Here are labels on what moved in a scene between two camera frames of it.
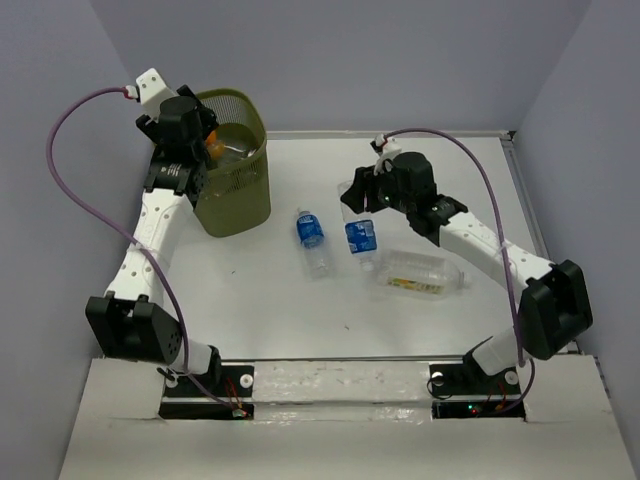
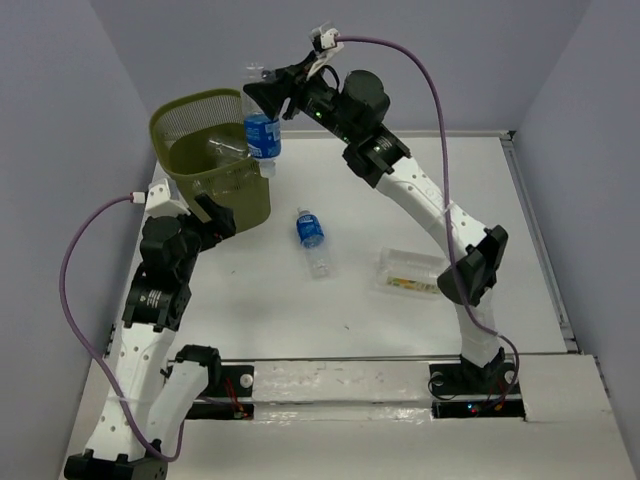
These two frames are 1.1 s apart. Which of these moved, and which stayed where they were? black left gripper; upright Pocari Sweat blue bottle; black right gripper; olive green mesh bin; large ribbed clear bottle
Moved: black left gripper; black right gripper
Stayed: upright Pocari Sweat blue bottle; large ribbed clear bottle; olive green mesh bin
